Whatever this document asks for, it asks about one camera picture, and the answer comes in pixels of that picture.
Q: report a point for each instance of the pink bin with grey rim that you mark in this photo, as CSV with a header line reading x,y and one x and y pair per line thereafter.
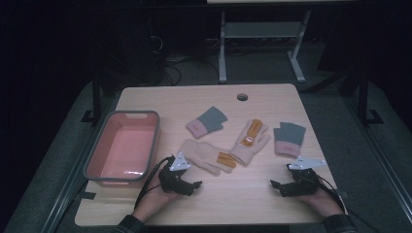
x,y
124,152

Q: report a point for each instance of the aluminium rail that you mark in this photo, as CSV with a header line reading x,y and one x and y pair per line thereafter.
x,y
382,155
68,181

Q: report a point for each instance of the black tape strip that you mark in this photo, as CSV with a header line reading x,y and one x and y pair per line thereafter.
x,y
342,194
88,195

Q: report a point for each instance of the round table grommet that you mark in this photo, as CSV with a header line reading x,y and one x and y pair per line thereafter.
x,y
242,97

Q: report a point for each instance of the person's left hand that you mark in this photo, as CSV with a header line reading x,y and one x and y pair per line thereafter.
x,y
154,202

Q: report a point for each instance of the beige glove with orange patch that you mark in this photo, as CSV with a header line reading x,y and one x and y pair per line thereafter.
x,y
249,144
202,155

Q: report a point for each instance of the grey pink fingerless glove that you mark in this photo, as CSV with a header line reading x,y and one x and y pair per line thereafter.
x,y
209,121
289,137

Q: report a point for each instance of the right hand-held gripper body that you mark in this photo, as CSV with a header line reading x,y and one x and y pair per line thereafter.
x,y
304,183

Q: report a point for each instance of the grey metal table frame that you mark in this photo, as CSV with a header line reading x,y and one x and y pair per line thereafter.
x,y
262,29

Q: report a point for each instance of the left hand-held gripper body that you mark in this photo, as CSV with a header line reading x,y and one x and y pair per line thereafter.
x,y
171,181

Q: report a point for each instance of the person's right hand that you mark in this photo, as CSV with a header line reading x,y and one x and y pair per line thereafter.
x,y
325,204

